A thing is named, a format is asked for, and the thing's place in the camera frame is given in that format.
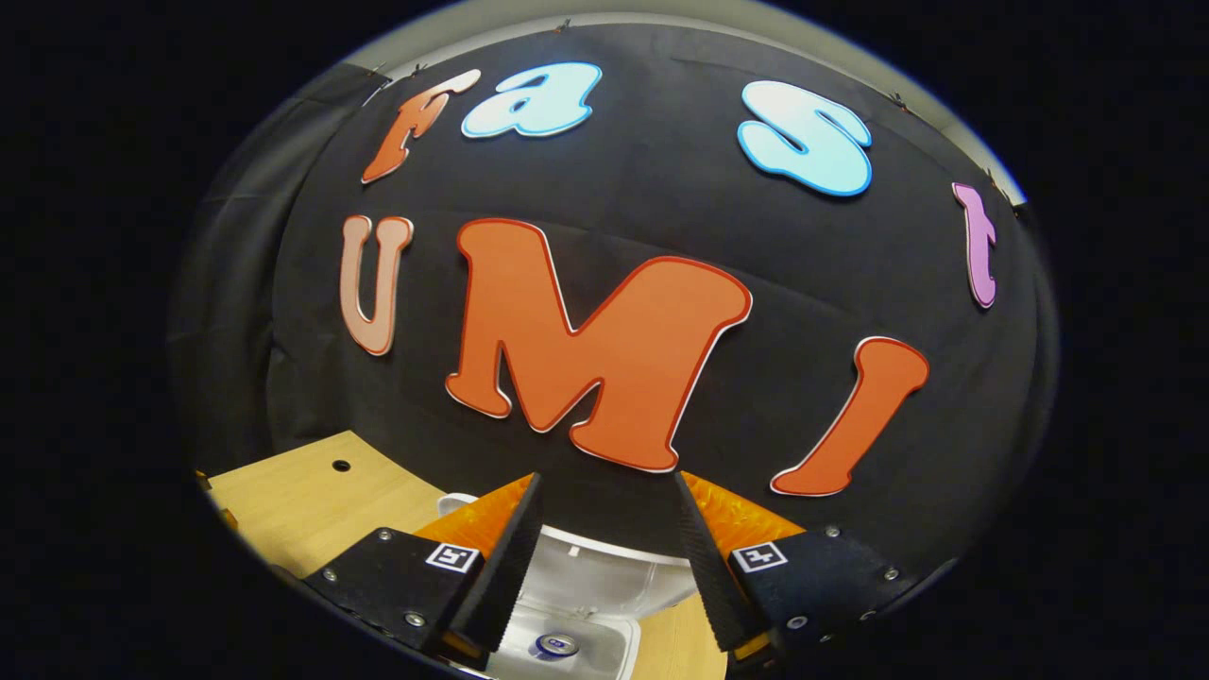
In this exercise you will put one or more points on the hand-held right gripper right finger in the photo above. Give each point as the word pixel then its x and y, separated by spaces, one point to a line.
pixel 708 576

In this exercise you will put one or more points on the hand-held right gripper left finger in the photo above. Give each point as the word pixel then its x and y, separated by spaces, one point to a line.
pixel 505 576

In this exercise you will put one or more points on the wooden desktop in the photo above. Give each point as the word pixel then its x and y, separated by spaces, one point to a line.
pixel 312 510

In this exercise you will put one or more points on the white desktop garbage bin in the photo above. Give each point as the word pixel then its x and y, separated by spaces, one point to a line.
pixel 586 576

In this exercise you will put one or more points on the silver blue pop can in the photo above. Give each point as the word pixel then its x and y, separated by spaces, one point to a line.
pixel 556 645

